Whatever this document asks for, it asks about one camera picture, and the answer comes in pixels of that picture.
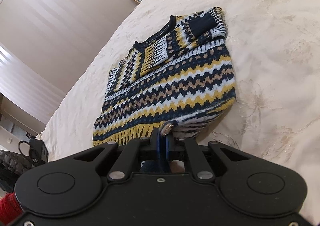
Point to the black device with cable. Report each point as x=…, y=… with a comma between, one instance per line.
x=38, y=153

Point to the navy yellow patterned knit sweater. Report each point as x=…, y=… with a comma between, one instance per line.
x=178, y=81

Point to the cream embroidered bedspread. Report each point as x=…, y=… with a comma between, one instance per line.
x=274, y=46

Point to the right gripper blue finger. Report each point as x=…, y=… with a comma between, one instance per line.
x=139, y=155
x=193, y=156

